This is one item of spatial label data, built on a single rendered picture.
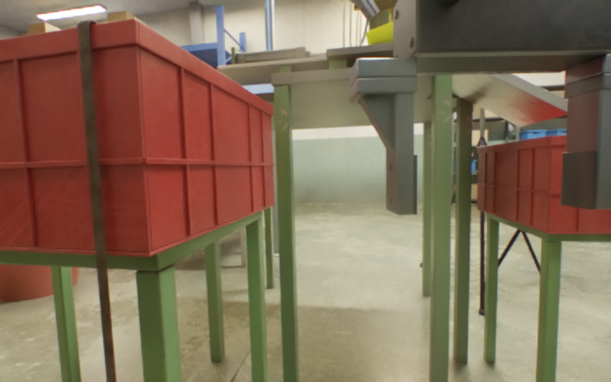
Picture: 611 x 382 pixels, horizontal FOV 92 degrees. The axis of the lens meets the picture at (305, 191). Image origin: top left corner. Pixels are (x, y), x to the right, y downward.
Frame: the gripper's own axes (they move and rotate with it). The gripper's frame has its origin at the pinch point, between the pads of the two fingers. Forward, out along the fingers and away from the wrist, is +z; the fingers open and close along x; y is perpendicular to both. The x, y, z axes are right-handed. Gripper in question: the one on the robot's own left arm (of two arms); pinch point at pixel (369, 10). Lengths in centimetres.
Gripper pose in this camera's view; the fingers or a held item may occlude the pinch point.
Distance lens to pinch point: 91.4
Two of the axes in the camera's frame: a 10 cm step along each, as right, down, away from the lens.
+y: 2.6, 0.7, -9.6
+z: 6.4, 7.4, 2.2
